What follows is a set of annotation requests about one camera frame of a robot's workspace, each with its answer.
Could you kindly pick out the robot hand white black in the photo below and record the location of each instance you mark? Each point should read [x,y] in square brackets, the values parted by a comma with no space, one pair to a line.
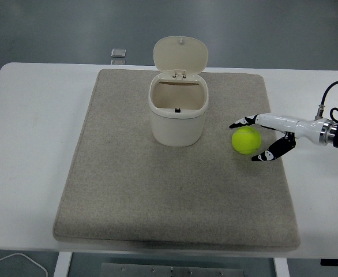
[284,124]

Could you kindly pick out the yellow-green tennis ball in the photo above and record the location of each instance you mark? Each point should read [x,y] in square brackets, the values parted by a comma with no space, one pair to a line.
[245,141]

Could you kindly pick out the cream bin with hinged lid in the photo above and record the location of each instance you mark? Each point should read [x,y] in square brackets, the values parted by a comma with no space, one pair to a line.
[176,127]

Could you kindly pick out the beige fabric mat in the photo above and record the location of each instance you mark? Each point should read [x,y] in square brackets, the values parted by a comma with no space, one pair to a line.
[169,196]

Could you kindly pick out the white table leg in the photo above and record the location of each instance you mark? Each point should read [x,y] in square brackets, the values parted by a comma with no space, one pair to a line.
[281,268]
[62,265]

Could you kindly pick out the black table control panel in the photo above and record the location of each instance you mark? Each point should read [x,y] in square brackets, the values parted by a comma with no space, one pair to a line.
[336,262]

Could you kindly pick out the silver square floor plate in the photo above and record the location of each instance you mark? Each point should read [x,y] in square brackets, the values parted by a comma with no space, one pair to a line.
[117,62]
[118,52]

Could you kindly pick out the grey metal plate with screws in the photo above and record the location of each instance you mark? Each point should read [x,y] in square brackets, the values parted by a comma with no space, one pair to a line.
[172,271]

